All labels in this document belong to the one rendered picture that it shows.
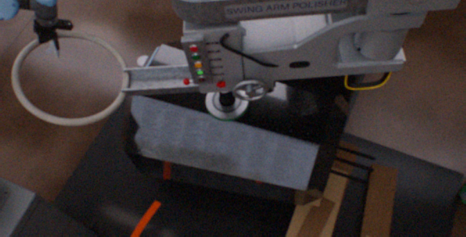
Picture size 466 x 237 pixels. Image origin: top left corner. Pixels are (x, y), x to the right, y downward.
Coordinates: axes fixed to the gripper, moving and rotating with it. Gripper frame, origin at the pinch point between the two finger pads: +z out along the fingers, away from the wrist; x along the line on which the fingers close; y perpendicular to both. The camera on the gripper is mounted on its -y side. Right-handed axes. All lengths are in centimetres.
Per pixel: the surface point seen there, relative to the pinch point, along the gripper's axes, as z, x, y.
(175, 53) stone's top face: 12, 16, -60
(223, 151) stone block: 14, 78, -56
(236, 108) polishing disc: -6, 66, -64
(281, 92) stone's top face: -9, 68, -89
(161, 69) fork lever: -15, 38, -35
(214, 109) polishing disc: -2, 61, -55
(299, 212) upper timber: 47, 122, -94
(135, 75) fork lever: -7.2, 32.5, -25.7
